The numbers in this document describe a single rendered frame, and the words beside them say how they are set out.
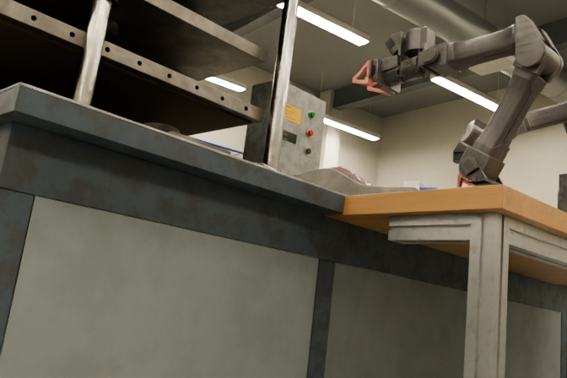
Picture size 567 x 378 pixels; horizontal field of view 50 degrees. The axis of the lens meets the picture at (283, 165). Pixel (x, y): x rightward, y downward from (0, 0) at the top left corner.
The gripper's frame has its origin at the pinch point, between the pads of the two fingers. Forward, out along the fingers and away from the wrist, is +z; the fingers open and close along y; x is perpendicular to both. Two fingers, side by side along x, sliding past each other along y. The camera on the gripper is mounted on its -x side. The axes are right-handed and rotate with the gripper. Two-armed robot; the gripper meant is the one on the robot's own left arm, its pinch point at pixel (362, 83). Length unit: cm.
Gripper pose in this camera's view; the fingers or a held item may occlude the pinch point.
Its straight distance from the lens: 170.1
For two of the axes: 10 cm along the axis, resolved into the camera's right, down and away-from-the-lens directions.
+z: -6.8, 1.3, 7.2
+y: -7.3, -2.4, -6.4
